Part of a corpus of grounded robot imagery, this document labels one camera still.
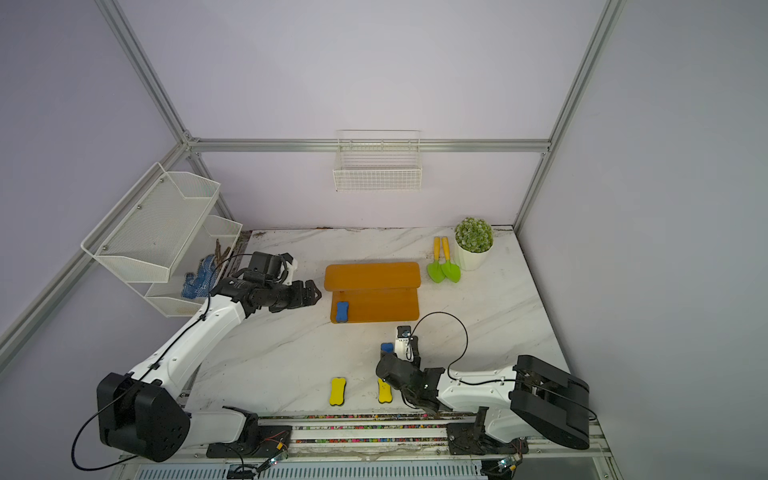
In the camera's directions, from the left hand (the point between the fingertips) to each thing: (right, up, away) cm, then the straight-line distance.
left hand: (306, 300), depth 83 cm
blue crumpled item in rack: (-34, +4, +5) cm, 34 cm away
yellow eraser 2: (+22, -25, -3) cm, 34 cm away
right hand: (+24, -17, +3) cm, 29 cm away
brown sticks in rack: (-32, +13, +12) cm, 37 cm away
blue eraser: (+8, -6, +13) cm, 16 cm away
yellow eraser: (+9, -25, -2) cm, 26 cm away
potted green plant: (+51, +17, +16) cm, 56 cm away
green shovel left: (+40, +8, +27) cm, 49 cm away
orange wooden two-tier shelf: (+18, 0, +20) cm, 27 cm away
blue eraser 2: (+23, -15, +7) cm, 28 cm away
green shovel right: (+46, +7, +25) cm, 53 cm away
